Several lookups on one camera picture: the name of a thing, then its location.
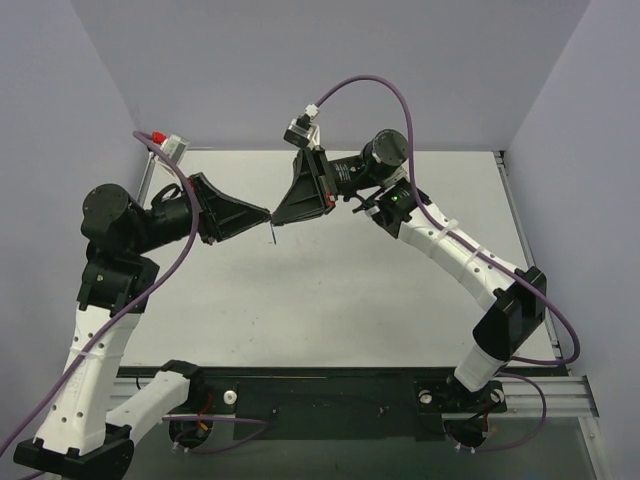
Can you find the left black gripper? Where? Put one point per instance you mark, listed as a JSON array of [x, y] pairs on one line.
[[204, 208]]

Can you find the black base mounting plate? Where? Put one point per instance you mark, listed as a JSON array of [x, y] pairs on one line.
[[343, 403]]

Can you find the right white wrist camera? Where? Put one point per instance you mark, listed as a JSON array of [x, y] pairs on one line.
[[303, 132]]

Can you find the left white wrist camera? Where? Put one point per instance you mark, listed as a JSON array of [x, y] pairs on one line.
[[174, 146]]

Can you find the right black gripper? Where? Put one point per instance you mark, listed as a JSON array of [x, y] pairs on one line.
[[324, 179]]

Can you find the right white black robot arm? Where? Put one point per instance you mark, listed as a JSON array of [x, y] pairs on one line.
[[377, 177]]

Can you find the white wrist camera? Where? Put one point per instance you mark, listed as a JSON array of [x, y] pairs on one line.
[[174, 146], [303, 132]]

